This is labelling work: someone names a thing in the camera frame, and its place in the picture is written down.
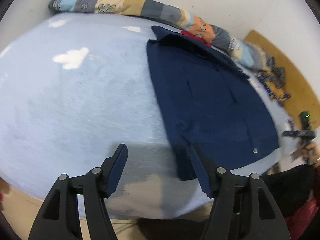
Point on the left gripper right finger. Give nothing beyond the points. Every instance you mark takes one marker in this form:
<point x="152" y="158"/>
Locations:
<point x="243" y="207"/>

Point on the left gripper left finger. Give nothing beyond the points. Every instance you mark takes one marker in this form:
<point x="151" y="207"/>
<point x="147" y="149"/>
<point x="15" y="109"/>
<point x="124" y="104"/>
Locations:
<point x="58" y="216"/>

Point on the navy blue jacket red collar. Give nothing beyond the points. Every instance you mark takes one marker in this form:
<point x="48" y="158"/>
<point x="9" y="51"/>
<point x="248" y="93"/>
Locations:
<point x="205" y="99"/>

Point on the patterned dark clothes pile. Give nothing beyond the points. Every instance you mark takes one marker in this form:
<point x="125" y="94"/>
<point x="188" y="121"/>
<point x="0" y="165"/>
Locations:
<point x="273" y="80"/>

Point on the person right hand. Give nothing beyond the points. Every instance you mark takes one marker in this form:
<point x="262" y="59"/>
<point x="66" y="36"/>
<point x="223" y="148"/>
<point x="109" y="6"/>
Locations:
<point x="310" y="154"/>

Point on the wooden headboard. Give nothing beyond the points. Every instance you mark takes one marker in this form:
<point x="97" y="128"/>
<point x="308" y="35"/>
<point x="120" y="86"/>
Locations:
<point x="302" y="97"/>

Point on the light blue cloud bedsheet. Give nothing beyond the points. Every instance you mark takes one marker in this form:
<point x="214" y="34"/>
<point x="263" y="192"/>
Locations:
<point x="77" y="86"/>

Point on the rolled patchwork quilt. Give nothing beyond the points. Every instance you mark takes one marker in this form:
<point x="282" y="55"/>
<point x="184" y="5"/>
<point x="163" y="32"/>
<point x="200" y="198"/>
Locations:
<point x="246" y="54"/>

